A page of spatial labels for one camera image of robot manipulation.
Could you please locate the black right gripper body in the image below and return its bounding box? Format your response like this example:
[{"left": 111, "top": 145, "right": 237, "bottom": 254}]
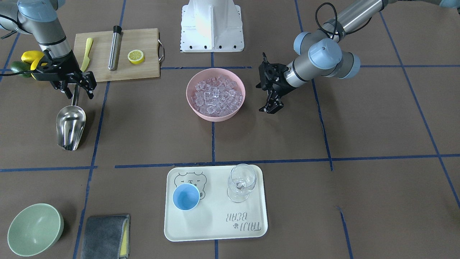
[{"left": 32, "top": 50, "right": 97, "bottom": 92}]

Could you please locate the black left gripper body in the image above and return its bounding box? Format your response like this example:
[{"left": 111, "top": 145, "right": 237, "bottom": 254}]
[{"left": 256, "top": 53, "right": 296, "bottom": 98}]

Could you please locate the steel ice scoop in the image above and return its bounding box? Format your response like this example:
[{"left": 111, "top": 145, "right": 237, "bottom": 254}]
[{"left": 56, "top": 85, "right": 87, "bottom": 151}]

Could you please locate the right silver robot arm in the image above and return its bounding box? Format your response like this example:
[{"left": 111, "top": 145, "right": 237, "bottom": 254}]
[{"left": 0, "top": 0, "right": 97, "bottom": 99}]

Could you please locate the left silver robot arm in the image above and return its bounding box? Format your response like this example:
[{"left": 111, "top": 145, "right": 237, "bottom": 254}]
[{"left": 256, "top": 0, "right": 394, "bottom": 114}]

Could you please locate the pink bowl of ice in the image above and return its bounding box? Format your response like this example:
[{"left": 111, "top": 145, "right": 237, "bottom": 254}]
[{"left": 186, "top": 68, "right": 246, "bottom": 122}]

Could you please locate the small blue cup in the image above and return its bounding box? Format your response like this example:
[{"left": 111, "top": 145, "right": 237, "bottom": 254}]
[{"left": 172, "top": 183, "right": 201, "bottom": 210}]

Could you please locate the yellow plastic knife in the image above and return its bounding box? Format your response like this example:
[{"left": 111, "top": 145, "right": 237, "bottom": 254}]
[{"left": 80, "top": 38, "right": 93, "bottom": 72}]

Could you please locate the yellow lemon lower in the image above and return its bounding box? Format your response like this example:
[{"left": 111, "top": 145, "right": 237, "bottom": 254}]
[{"left": 30, "top": 59, "right": 47, "bottom": 71}]

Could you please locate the yellow lemon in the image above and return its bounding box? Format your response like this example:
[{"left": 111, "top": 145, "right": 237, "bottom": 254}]
[
  {"left": 30, "top": 59, "right": 47, "bottom": 71},
  {"left": 21, "top": 50, "right": 44, "bottom": 64}
]

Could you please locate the yellow lemon upper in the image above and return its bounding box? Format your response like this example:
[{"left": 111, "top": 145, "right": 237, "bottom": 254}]
[{"left": 21, "top": 50, "right": 44, "bottom": 64}]

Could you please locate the green lime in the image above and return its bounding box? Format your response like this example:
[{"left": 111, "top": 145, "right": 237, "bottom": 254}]
[{"left": 10, "top": 61, "right": 31, "bottom": 73}]

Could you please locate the half lemon slice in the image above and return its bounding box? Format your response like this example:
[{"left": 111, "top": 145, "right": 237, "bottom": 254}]
[{"left": 128, "top": 49, "right": 145, "bottom": 64}]

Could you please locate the steel muddler tube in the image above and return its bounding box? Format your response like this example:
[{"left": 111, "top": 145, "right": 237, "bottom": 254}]
[{"left": 108, "top": 25, "right": 122, "bottom": 72}]

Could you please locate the wooden cutting board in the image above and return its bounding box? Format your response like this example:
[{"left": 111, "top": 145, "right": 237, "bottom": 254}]
[{"left": 72, "top": 28, "right": 165, "bottom": 83}]

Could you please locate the clear wine glass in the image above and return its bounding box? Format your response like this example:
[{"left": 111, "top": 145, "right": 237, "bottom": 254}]
[{"left": 227, "top": 164, "right": 257, "bottom": 203}]

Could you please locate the cream serving tray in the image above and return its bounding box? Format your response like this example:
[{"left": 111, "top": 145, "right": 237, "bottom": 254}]
[{"left": 164, "top": 164, "right": 269, "bottom": 242}]

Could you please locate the green empty bowl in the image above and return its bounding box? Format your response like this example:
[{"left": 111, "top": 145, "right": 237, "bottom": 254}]
[{"left": 7, "top": 203, "right": 64, "bottom": 257}]

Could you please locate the grey folded cloth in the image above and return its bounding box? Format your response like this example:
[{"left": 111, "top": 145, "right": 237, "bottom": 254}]
[{"left": 81, "top": 214, "right": 131, "bottom": 259}]

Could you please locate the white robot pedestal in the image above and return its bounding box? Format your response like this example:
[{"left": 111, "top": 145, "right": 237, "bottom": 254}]
[{"left": 180, "top": 0, "right": 245, "bottom": 53}]

